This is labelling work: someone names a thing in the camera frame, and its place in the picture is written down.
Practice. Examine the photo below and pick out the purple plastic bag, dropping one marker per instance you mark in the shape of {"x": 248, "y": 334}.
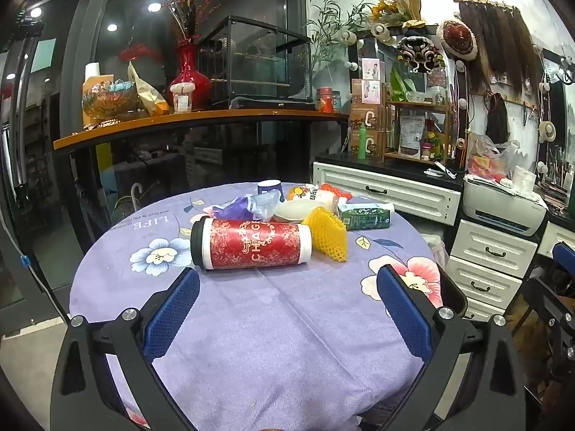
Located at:
{"x": 231, "y": 210}

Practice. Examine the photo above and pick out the white orange-label drink bottle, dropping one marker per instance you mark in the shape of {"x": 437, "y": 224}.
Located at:
{"x": 314, "y": 196}

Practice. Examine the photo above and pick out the red embroidered hat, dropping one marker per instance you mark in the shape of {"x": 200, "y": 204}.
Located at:
{"x": 457, "y": 38}

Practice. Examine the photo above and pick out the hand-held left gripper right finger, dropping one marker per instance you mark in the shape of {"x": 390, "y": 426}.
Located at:
{"x": 404, "y": 314}

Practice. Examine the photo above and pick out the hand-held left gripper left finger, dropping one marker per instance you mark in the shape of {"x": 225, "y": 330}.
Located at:
{"x": 173, "y": 314}

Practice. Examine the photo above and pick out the white paper roll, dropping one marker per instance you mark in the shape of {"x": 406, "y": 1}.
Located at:
{"x": 91, "y": 72}

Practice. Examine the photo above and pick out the ornate headdress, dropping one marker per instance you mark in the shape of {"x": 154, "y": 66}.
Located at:
{"x": 420, "y": 54}

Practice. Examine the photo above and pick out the green bottle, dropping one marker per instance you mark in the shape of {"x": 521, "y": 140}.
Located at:
{"x": 362, "y": 143}

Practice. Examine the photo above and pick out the purple floral tablecloth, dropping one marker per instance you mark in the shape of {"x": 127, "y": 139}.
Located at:
{"x": 278, "y": 323}

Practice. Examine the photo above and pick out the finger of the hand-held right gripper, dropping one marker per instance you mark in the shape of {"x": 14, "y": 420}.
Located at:
{"x": 550, "y": 301}
{"x": 566, "y": 258}

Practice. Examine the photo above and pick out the clear plastic bag with packets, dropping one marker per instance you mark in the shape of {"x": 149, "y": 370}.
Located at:
{"x": 489, "y": 161}

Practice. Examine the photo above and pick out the pink box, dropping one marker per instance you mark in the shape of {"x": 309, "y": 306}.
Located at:
{"x": 371, "y": 69}
{"x": 366, "y": 91}

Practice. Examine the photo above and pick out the blue and white paper cup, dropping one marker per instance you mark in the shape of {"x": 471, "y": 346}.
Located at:
{"x": 269, "y": 187}

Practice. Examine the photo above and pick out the hanging hair extensions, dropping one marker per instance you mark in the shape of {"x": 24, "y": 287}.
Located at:
{"x": 498, "y": 40}

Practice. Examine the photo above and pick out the white printer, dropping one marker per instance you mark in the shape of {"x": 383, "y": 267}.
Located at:
{"x": 503, "y": 208}

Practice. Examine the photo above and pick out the dried red berry branches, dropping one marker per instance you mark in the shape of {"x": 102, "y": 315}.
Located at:
{"x": 186, "y": 13}

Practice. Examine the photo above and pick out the sunflower bouquet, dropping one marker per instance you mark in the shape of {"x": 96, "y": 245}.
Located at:
{"x": 395, "y": 6}

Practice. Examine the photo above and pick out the small glass jar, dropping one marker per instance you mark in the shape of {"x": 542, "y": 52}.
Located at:
{"x": 337, "y": 102}

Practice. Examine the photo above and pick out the white small drawer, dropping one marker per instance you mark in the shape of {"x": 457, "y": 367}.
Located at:
{"x": 483, "y": 310}
{"x": 494, "y": 244}
{"x": 550, "y": 239}
{"x": 483, "y": 278}

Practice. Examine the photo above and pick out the white wide drawer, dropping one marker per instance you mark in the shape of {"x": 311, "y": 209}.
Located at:
{"x": 395, "y": 195}

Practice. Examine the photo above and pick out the green tissue packet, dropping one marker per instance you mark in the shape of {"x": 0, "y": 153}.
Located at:
{"x": 366, "y": 216}

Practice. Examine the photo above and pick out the red tin jar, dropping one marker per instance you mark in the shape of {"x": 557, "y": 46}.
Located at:
{"x": 325, "y": 100}

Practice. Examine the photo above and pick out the wooden rack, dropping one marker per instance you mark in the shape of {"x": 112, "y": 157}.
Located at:
{"x": 415, "y": 105}

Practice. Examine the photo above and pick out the green leafy plant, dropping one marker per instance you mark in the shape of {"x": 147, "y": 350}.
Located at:
{"x": 332, "y": 22}

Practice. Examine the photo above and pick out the golden decorated bowl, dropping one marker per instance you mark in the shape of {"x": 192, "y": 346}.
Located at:
{"x": 108, "y": 101}

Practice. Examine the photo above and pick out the plastic drink cup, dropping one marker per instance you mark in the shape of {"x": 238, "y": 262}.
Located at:
{"x": 183, "y": 98}

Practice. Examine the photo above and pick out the glass terrarium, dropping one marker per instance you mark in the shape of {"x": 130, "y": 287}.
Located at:
{"x": 256, "y": 63}

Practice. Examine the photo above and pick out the red patterned drink cup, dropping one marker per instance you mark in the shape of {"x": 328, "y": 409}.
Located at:
{"x": 251, "y": 244}

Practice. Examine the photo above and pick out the red foam fruit net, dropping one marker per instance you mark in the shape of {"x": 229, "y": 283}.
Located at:
{"x": 339, "y": 190}

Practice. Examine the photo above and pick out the yellow foam fruit net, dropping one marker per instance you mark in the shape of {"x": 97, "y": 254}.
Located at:
{"x": 330, "y": 235}

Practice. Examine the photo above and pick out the white face mask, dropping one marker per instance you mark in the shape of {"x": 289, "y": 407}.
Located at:
{"x": 294, "y": 211}

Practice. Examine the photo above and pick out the wooden counter shelf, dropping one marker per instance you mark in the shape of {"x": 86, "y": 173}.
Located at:
{"x": 179, "y": 121}

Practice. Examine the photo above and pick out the black hanging wig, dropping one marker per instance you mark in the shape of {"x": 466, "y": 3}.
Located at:
{"x": 497, "y": 119}

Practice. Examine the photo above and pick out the brown box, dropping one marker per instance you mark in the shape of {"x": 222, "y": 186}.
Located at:
{"x": 366, "y": 117}
{"x": 375, "y": 144}

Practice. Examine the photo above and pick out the red vase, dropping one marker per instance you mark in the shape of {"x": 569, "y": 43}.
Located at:
{"x": 191, "y": 78}

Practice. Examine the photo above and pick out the small straw hat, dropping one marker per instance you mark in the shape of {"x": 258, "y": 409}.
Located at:
{"x": 547, "y": 131}

